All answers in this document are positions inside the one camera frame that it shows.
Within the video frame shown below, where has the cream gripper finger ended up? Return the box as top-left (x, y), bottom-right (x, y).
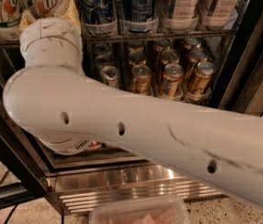
top-left (19, 9), bottom-right (36, 32)
top-left (55, 0), bottom-right (81, 31)

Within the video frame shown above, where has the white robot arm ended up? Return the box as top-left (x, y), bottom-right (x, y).
top-left (3, 17), bottom-right (263, 209)

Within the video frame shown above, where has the blue Pepsi can with portrait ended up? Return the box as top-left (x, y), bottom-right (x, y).
top-left (81, 0), bottom-right (116, 36)

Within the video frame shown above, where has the second row silver can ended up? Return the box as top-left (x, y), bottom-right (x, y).
top-left (94, 55), bottom-right (113, 74)

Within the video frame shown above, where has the dark blue can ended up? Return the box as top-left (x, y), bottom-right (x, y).
top-left (121, 0), bottom-right (157, 34)

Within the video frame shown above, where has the front silver can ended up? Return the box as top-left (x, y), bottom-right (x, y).
top-left (100, 66), bottom-right (120, 89)

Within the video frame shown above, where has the second row left gold can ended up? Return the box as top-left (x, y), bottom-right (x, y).
top-left (128, 50), bottom-right (146, 67)

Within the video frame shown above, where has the second row gold can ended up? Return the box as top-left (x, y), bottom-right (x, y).
top-left (156, 49), bottom-right (180, 82)
top-left (128, 50), bottom-right (146, 67)
top-left (185, 48), bottom-right (207, 79)

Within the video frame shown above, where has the front left gold can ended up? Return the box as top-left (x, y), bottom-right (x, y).
top-left (130, 64), bottom-right (151, 95)

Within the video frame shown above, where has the second row middle gold can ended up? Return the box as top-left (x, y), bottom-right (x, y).
top-left (156, 49), bottom-right (180, 82)

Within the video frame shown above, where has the white beige drink can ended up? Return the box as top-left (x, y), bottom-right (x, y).
top-left (198, 0), bottom-right (239, 31)
top-left (160, 0), bottom-right (199, 34)

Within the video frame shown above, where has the front middle gold can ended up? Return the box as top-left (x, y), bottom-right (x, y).
top-left (159, 63), bottom-right (184, 99)

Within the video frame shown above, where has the second row right gold can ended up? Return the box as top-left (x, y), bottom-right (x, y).
top-left (185, 48), bottom-right (207, 79)

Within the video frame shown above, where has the front right gold can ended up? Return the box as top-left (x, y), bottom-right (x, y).
top-left (187, 62), bottom-right (216, 102)

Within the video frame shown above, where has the open glass fridge door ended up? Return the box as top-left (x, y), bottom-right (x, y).
top-left (0, 100), bottom-right (48, 209)

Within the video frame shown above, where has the stainless steel fridge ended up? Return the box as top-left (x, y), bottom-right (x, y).
top-left (0, 0), bottom-right (263, 215)

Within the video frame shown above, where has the right white beige drink can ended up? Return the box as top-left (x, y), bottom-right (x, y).
top-left (198, 0), bottom-right (239, 31)

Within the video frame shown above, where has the clear plastic food container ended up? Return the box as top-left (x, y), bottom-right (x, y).
top-left (89, 195), bottom-right (191, 224)

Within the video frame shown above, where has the top wire shelf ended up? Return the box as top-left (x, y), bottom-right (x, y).
top-left (0, 28), bottom-right (238, 49)

